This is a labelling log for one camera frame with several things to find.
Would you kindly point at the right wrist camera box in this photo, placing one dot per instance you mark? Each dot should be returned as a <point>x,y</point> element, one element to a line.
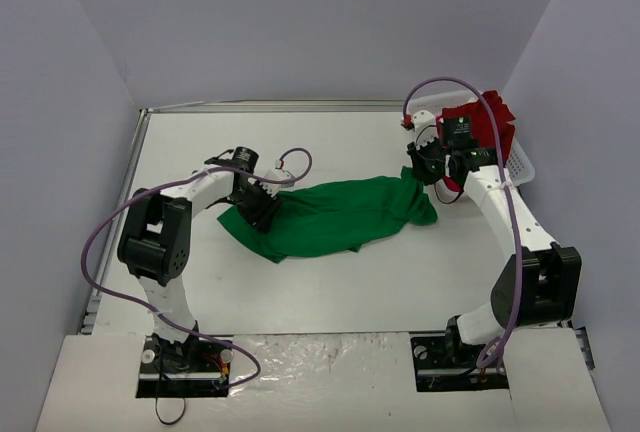
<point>418,121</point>

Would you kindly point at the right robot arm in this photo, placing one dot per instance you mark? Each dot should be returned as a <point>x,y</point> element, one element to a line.
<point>539,281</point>

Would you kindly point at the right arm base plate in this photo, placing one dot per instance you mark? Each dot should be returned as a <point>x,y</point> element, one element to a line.
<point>441,364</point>

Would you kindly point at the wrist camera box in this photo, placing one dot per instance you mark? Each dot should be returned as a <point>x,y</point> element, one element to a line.
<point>418,121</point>
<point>275,180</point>

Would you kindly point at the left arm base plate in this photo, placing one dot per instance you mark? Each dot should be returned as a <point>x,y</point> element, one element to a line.
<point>201,372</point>

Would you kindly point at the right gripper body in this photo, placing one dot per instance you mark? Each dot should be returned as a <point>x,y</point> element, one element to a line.
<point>425,168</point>

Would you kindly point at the white plastic basket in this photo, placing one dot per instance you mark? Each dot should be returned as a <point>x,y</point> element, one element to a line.
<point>518,164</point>

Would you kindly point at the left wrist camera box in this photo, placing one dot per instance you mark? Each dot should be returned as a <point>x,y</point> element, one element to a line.
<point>275,180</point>

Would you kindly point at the green t shirt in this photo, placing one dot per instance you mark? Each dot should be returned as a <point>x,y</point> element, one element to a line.
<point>335,217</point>

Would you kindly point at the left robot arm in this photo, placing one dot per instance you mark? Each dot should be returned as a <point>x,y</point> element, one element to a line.
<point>156,238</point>

